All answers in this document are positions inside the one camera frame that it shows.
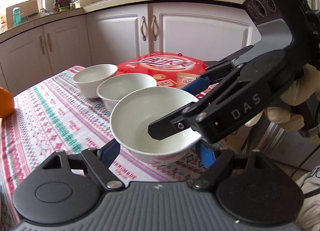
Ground right gloved hand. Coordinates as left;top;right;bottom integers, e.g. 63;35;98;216
245;64;319;132

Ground white kitchen cabinets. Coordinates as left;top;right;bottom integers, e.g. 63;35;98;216
1;3;261;95

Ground green cup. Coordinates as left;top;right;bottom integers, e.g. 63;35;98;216
12;7;21;26

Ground orange tangerine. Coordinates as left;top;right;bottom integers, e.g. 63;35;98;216
0;87;15;119

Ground person's beige jacket sleeve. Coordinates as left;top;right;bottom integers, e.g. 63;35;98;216
296;165;320;230

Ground patterned embroidered tablecloth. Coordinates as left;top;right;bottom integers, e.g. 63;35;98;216
0;65;226;231

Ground white bowl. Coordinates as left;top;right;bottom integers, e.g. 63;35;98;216
110;87;201;165
97;73;157;112
73;64;118;98

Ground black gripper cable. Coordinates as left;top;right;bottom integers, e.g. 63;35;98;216
290;143;320;179

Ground red biscuit box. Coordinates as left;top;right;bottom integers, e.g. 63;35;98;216
116;52;216;89

